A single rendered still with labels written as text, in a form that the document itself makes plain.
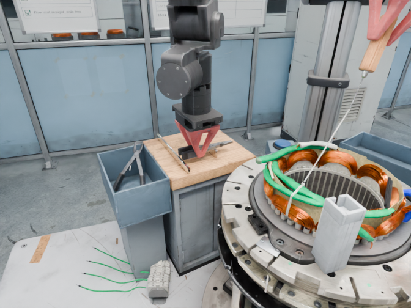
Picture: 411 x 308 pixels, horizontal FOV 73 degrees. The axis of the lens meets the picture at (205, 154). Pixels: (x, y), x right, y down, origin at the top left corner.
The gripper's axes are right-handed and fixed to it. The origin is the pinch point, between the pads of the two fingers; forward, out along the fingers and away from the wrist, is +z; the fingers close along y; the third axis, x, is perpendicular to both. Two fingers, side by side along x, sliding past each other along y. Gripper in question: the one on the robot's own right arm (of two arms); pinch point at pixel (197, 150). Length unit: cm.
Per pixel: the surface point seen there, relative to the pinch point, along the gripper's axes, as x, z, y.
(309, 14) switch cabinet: 180, -12, -143
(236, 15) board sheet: 129, -11, -176
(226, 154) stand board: 6.5, 2.2, 1.5
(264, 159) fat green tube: 1.7, -7.4, 18.9
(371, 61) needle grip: 8.5, -22.3, 26.7
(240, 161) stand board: 7.7, 2.2, 5.1
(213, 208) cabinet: 2.0, 14.0, 3.9
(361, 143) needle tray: 44.1, 5.7, 8.7
